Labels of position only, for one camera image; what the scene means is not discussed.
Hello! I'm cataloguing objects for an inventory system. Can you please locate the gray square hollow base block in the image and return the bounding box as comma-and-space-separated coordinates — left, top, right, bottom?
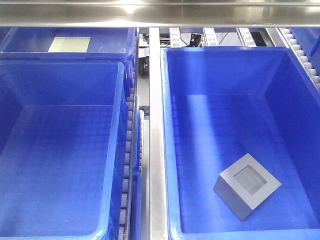
213, 153, 282, 221

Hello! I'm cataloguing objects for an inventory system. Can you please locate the white label sheet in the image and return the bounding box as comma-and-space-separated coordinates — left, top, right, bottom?
48, 36, 91, 53

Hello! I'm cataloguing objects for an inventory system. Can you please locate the large blue target bin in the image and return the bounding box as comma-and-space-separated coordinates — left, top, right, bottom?
161, 46, 320, 240

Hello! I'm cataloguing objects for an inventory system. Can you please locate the blue bin front left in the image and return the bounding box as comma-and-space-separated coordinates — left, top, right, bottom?
0, 60, 128, 240

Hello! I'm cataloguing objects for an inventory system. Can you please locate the blue bin back left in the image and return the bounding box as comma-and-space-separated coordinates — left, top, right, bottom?
0, 27, 137, 61

